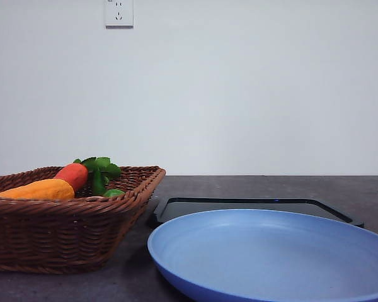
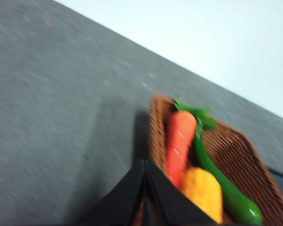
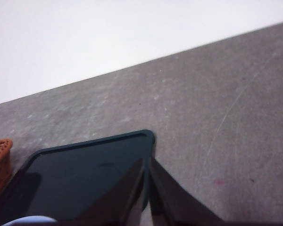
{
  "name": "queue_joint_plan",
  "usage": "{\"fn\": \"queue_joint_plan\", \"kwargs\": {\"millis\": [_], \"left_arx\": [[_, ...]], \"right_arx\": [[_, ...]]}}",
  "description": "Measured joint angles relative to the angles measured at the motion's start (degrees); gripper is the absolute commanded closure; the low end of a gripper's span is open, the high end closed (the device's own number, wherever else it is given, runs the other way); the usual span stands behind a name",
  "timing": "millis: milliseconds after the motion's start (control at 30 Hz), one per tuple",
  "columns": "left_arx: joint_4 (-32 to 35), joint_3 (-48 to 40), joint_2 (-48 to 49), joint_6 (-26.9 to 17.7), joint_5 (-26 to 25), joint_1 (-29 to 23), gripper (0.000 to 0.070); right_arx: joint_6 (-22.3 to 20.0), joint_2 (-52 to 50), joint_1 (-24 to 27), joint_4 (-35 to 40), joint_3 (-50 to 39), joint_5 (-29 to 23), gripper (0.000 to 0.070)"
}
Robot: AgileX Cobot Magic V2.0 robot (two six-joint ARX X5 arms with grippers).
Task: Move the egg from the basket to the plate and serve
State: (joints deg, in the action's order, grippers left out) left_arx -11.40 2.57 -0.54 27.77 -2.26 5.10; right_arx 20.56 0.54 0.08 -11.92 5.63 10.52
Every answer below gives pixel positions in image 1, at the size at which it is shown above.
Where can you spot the blue plate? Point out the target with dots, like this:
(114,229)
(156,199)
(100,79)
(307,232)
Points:
(255,255)

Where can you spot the brown wicker basket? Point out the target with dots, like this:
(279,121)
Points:
(78,235)

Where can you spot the black rectangular tray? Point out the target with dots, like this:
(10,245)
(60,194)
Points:
(171,208)

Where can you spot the green toy leafy vegetable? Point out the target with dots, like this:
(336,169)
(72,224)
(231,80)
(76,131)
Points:
(102,169)

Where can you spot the red-orange toy carrot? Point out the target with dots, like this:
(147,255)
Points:
(76,174)

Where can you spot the yellow-orange toy vegetable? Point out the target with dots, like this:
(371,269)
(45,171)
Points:
(51,189)

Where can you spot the white wall power outlet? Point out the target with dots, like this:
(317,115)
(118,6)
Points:
(119,14)

